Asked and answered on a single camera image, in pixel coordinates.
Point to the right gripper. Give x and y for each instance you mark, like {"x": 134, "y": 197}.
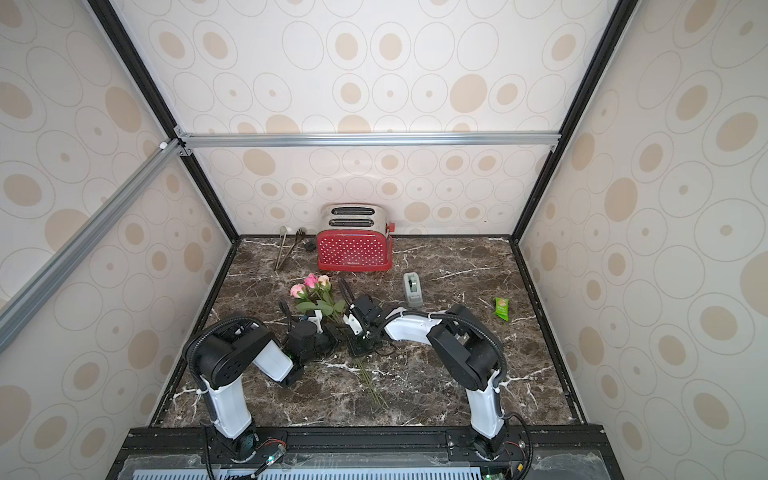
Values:
{"x": 363, "y": 332}

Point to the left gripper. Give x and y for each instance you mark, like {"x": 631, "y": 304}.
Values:
{"x": 328, "y": 332}

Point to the white tape dispenser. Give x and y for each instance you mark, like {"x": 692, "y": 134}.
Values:
{"x": 412, "y": 290}

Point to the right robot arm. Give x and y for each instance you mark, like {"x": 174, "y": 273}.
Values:
{"x": 471, "y": 352}

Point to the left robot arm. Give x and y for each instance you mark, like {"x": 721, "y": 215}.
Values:
{"x": 218, "y": 356}

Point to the red polka dot toaster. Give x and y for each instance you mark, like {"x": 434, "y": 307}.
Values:
{"x": 354, "y": 237}

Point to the green snack packet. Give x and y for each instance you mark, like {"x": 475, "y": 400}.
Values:
{"x": 501, "y": 308}

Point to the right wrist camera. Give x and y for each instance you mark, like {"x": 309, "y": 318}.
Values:
{"x": 353, "y": 323}

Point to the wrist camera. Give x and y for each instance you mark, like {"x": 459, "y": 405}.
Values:
{"x": 316, "y": 318}
{"x": 353, "y": 323}

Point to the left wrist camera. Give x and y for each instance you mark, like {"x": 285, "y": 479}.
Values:
{"x": 316, "y": 318}

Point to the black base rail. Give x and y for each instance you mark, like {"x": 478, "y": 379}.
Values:
{"x": 535, "y": 452}

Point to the horizontal aluminium rail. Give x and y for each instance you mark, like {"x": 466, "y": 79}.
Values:
{"x": 377, "y": 139}

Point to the diagonal aluminium rail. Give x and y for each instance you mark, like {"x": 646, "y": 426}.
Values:
{"x": 22, "y": 308}

